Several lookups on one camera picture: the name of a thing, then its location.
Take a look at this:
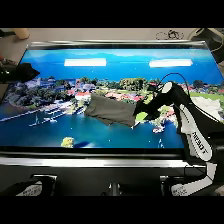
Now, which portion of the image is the grey garment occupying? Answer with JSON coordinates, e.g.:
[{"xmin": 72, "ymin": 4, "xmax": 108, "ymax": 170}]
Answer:
[{"xmin": 83, "ymin": 93, "xmax": 140, "ymax": 129}]

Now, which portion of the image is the black cable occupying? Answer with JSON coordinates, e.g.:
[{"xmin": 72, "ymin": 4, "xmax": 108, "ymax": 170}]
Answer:
[
  {"xmin": 159, "ymin": 72, "xmax": 192, "ymax": 100},
  {"xmin": 155, "ymin": 29, "xmax": 185, "ymax": 41}
]

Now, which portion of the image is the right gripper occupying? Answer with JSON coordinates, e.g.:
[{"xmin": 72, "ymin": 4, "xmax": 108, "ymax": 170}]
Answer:
[{"xmin": 133, "ymin": 97, "xmax": 164, "ymax": 121}]

